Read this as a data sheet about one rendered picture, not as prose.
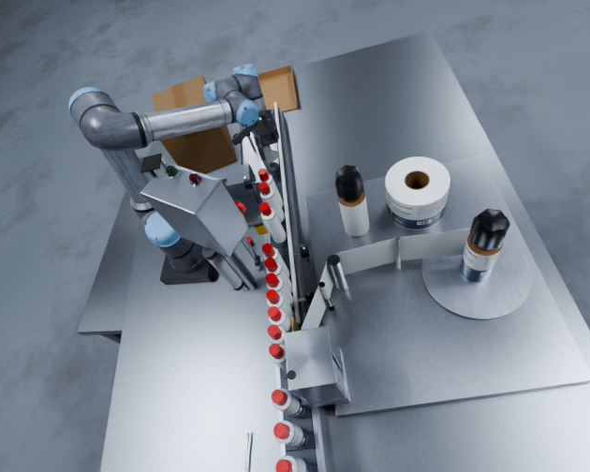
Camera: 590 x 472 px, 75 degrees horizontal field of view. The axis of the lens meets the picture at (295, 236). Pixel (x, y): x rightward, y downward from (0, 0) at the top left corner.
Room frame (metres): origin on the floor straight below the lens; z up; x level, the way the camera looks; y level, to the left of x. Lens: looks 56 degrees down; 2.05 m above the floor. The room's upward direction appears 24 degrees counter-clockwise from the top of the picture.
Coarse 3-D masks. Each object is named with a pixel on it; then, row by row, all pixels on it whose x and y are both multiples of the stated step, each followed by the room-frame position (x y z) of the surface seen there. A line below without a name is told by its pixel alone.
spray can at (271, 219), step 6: (264, 204) 0.82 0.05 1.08; (264, 210) 0.80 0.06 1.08; (270, 210) 0.80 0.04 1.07; (264, 216) 0.80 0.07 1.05; (270, 216) 0.80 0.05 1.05; (276, 216) 0.80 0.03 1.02; (264, 222) 0.80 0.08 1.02; (270, 222) 0.79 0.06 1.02; (276, 222) 0.79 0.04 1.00; (270, 228) 0.79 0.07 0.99; (276, 228) 0.79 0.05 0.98; (282, 228) 0.80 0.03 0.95; (276, 234) 0.79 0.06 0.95; (282, 234) 0.79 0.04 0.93; (276, 240) 0.79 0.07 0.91; (282, 240) 0.79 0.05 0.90
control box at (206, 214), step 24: (144, 192) 0.66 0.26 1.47; (168, 192) 0.63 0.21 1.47; (192, 192) 0.60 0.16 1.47; (216, 192) 0.58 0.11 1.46; (168, 216) 0.64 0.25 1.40; (192, 216) 0.55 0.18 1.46; (216, 216) 0.56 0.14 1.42; (240, 216) 0.60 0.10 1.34; (192, 240) 0.62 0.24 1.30; (216, 240) 0.54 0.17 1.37; (240, 240) 0.57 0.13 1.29
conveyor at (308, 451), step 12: (276, 180) 1.09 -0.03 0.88; (288, 204) 0.97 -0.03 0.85; (288, 252) 0.74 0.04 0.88; (288, 264) 0.70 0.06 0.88; (300, 312) 0.51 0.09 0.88; (300, 324) 0.47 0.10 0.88; (300, 396) 0.27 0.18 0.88; (288, 420) 0.22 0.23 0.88; (300, 420) 0.21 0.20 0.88; (312, 420) 0.20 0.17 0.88; (312, 432) 0.17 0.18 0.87; (312, 444) 0.15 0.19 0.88; (300, 456) 0.13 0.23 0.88; (312, 456) 0.12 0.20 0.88; (312, 468) 0.09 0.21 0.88
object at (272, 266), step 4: (268, 260) 0.61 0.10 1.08; (272, 260) 0.61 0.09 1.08; (268, 264) 0.60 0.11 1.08; (272, 264) 0.60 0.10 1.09; (276, 264) 0.60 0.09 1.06; (280, 264) 0.61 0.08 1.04; (268, 268) 0.60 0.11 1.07; (272, 268) 0.59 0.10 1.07; (276, 268) 0.60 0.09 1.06; (280, 268) 0.60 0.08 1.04; (268, 272) 0.60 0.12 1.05; (272, 272) 0.60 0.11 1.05; (276, 272) 0.59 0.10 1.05; (280, 272) 0.59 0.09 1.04; (284, 272) 0.60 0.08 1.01; (280, 276) 0.59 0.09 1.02; (284, 276) 0.59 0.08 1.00; (284, 280) 0.59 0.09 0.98; (288, 280) 0.60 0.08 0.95; (288, 284) 0.59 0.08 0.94; (288, 288) 0.59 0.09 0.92
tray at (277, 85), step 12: (264, 72) 1.83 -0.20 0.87; (276, 72) 1.81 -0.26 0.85; (288, 72) 1.79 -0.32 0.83; (264, 84) 1.78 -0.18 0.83; (276, 84) 1.74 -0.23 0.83; (288, 84) 1.70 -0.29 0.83; (264, 96) 1.69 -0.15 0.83; (276, 96) 1.65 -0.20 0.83; (288, 96) 1.61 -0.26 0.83; (288, 108) 1.53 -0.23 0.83
